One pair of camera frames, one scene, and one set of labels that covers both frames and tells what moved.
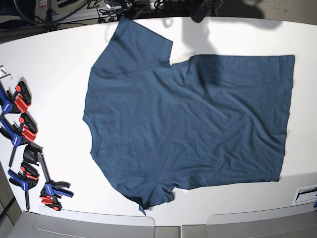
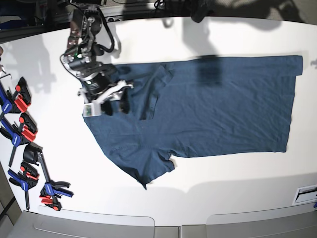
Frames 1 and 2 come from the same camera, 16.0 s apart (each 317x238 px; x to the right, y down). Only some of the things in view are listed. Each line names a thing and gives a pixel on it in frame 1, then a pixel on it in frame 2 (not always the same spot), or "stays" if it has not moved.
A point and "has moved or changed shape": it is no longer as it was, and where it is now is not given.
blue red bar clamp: x=50 y=191 stays
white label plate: x=306 y=195 stays
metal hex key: x=5 y=76 stays
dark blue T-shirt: x=155 y=127 has moved or changed shape
